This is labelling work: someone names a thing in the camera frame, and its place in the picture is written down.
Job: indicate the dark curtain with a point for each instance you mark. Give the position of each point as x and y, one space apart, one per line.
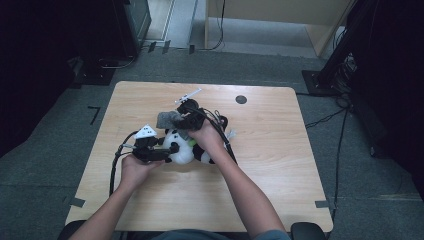
393 83
40 66

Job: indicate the dark round table grommet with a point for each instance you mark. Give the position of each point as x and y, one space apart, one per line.
241 99

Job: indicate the grey cloth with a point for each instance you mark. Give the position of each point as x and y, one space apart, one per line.
168 119

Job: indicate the person's right hand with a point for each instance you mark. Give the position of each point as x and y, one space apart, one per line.
208 138

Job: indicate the beige wooden cabinet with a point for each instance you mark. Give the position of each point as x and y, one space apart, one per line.
266 8

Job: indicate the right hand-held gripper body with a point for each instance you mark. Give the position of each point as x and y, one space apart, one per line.
193 118

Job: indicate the person's left hand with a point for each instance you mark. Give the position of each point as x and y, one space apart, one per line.
135 173

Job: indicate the black stand base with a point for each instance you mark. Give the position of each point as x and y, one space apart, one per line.
95 76

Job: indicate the dark floor tape piece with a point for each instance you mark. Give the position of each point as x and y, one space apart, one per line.
166 46
151 46
191 49

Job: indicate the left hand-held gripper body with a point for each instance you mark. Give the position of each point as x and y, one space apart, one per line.
145 146

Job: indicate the grey tape strip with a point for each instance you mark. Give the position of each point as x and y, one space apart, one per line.
322 204
77 202

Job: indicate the black metal stand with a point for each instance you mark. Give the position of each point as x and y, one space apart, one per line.
336 56

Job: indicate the dark monitor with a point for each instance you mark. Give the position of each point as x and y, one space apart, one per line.
136 20

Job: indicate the panda plush toy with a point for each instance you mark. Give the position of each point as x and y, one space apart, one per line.
180 150

